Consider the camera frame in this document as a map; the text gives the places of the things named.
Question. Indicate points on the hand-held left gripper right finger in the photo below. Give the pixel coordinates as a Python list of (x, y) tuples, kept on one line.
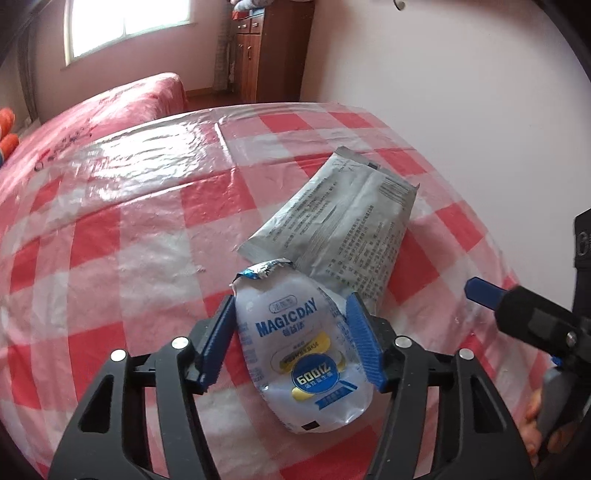
[(364, 344)]

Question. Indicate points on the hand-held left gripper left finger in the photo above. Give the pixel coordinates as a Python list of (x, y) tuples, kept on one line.
[(217, 344)]

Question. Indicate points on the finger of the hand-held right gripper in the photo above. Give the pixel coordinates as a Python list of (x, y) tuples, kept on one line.
[(482, 291)]

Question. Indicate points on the white blue printed pouch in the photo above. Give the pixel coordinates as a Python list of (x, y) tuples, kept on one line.
[(300, 332)]

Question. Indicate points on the grey foil bag with text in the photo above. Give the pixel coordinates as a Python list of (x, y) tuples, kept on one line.
[(346, 221)]

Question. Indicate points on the person's right hand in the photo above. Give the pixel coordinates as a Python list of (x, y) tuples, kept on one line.
[(533, 413)]

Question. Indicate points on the red checkered plastic tablecloth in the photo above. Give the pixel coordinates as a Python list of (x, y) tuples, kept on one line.
[(138, 240)]

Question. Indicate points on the pink love bedspread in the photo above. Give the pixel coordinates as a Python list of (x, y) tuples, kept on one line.
[(138, 92)]

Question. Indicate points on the striped curtain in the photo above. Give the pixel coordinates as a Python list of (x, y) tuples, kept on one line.
[(223, 55)]

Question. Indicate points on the brown wooden cabinet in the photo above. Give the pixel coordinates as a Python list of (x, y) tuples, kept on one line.
[(272, 55)]

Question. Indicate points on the grey curtain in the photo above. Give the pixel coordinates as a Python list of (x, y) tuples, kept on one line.
[(30, 83)]

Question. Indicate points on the window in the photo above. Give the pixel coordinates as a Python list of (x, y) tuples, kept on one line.
[(124, 23)]

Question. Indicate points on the folded bedding pile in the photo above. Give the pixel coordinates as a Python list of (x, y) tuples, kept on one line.
[(258, 5)]

